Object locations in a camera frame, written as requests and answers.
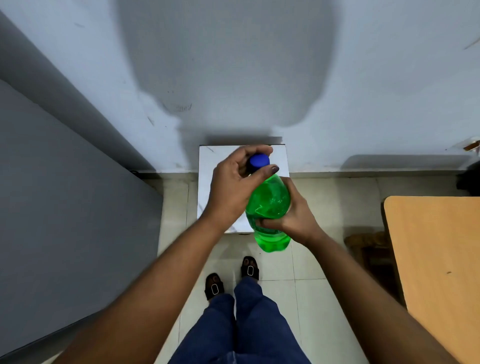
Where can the person's left hand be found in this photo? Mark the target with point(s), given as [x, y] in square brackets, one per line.
[227, 187]

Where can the person's right hand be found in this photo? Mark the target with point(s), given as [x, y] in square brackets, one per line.
[298, 221]

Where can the person's left thumb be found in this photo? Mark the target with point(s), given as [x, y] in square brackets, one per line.
[262, 176]

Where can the person's right thumb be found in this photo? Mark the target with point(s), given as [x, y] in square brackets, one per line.
[291, 195]

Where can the blue bottle cap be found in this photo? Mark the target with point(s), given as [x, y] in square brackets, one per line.
[259, 161]

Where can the green plastic bottle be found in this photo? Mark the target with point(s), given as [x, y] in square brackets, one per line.
[268, 200]

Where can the person's right forearm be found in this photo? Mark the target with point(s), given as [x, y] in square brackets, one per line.
[371, 303]

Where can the person's left forearm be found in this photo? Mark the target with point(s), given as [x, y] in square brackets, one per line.
[150, 300]

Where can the small white table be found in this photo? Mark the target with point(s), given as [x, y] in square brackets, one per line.
[205, 180]

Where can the person's right black sandal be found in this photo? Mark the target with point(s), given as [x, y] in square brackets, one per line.
[250, 268]

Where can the person's black sandal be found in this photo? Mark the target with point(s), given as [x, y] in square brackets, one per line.
[250, 268]
[214, 287]

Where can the dark wooden stool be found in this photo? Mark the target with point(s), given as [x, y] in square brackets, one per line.
[371, 258]

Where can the person's left black sandal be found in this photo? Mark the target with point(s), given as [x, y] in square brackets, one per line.
[214, 287]

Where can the person's right leg blue jeans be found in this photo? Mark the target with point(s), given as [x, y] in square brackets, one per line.
[266, 322]

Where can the person's leg blue jeans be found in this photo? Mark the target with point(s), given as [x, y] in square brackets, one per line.
[266, 322]
[210, 333]

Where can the person's left leg blue jeans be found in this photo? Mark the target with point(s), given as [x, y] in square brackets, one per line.
[210, 333]

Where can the light wooden table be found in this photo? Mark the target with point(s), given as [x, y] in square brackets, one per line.
[438, 270]

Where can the small brown wooden piece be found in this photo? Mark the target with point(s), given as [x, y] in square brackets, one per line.
[472, 146]

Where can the grey cabinet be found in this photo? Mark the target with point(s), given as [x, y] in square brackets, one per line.
[67, 210]

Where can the dark object by wall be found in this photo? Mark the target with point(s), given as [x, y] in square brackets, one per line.
[469, 179]

